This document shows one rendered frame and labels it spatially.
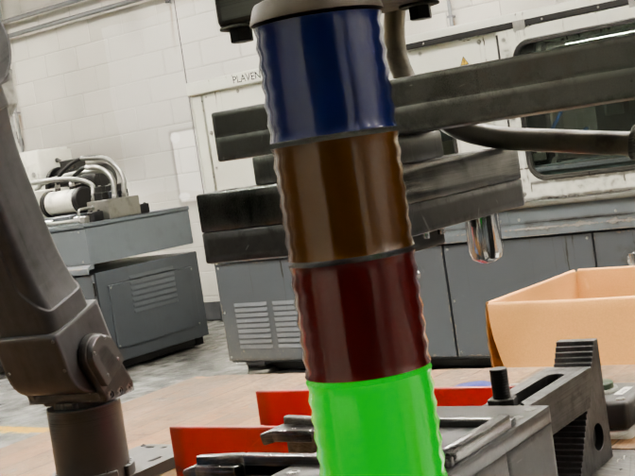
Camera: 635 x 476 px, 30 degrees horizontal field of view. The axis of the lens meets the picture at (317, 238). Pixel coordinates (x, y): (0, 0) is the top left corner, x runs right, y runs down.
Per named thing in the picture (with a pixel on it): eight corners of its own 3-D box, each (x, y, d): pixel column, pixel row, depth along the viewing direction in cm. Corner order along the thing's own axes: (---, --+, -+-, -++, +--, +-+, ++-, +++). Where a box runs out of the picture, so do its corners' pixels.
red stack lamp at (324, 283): (348, 356, 38) (332, 253, 38) (453, 352, 36) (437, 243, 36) (280, 383, 35) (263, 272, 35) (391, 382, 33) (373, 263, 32)
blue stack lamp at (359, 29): (316, 139, 37) (300, 33, 37) (420, 122, 35) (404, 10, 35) (244, 147, 34) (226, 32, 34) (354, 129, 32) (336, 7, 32)
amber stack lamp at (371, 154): (332, 247, 38) (316, 144, 37) (437, 238, 36) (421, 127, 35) (262, 266, 35) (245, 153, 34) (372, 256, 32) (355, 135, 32)
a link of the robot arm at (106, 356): (88, 336, 95) (129, 323, 100) (4, 343, 99) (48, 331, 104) (100, 414, 95) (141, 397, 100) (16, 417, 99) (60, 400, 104)
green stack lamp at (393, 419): (363, 462, 38) (348, 361, 38) (469, 465, 36) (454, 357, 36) (297, 500, 35) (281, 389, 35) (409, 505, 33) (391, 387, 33)
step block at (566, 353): (575, 455, 90) (559, 339, 89) (612, 456, 88) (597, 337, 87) (542, 481, 84) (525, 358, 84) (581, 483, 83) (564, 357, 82)
